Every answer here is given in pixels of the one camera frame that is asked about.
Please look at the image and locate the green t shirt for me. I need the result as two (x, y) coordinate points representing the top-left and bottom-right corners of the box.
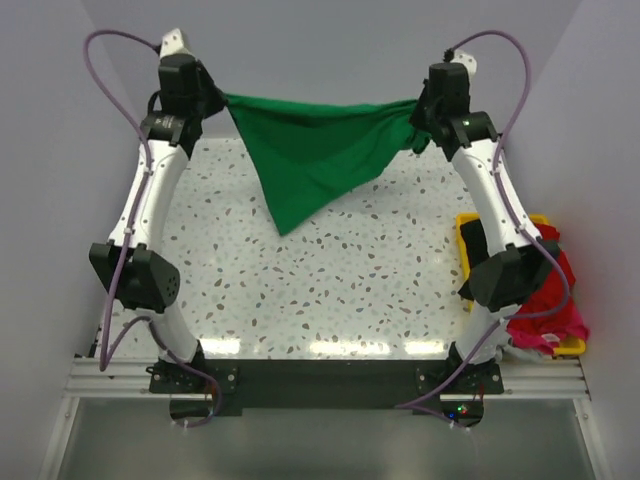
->
(227, 94), (431, 236)

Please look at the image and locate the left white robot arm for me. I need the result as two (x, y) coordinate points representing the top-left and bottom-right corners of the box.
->
(89, 53), (226, 392)

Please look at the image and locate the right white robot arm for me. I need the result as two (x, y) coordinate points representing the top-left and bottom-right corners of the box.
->
(410, 62), (559, 393)

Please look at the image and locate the red t shirt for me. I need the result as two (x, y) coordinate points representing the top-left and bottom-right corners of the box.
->
(507, 224), (579, 334)

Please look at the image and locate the white grey t shirt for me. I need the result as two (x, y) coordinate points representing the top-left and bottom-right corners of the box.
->
(499, 343), (548, 363)

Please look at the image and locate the yellow plastic bin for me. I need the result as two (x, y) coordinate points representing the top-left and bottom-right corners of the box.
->
(456, 213), (590, 356)

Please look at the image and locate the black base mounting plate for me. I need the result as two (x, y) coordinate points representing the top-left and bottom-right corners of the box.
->
(146, 358), (504, 425)

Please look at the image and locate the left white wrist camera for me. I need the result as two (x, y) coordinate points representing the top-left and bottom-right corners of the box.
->
(159, 28), (194, 58)

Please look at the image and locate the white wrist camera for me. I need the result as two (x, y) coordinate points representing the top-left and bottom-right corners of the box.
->
(159, 28), (194, 58)
(443, 49), (478, 79)

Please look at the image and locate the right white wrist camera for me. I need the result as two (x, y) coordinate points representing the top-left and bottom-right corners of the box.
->
(443, 49), (478, 79)

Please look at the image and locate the aluminium frame rail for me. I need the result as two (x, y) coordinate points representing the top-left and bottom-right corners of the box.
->
(64, 358), (590, 400)

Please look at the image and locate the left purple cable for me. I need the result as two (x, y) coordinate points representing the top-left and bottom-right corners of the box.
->
(82, 29), (224, 429)

